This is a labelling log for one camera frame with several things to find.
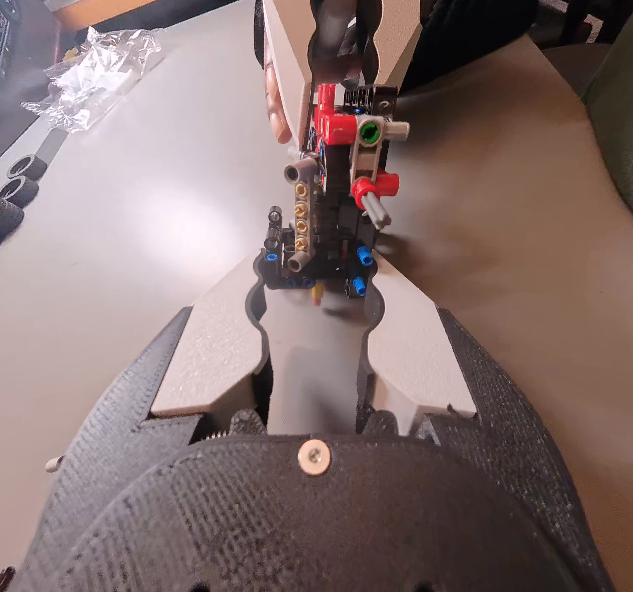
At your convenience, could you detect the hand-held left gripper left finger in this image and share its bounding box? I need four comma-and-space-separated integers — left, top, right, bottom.
151, 248, 272, 418

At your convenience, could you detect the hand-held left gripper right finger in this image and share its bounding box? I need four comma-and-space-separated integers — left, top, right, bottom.
353, 251, 478, 436

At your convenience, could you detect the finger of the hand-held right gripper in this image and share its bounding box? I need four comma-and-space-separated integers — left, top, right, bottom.
363, 0, 444, 91
261, 0, 327, 148

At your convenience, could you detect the lego car model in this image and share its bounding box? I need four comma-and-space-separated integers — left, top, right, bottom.
259, 83, 411, 307

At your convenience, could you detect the person's right hand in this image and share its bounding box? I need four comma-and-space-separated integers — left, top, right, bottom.
262, 48, 293, 144

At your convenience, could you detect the black padded chair armrest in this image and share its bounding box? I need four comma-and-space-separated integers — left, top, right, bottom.
400, 0, 540, 95

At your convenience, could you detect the dark chair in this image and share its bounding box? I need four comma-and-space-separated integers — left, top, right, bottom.
536, 0, 633, 50

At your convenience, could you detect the clear plastic bag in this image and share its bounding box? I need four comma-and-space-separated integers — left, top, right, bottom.
21, 26, 165, 134

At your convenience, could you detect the dark printed box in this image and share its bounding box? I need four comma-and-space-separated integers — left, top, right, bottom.
0, 0, 61, 155

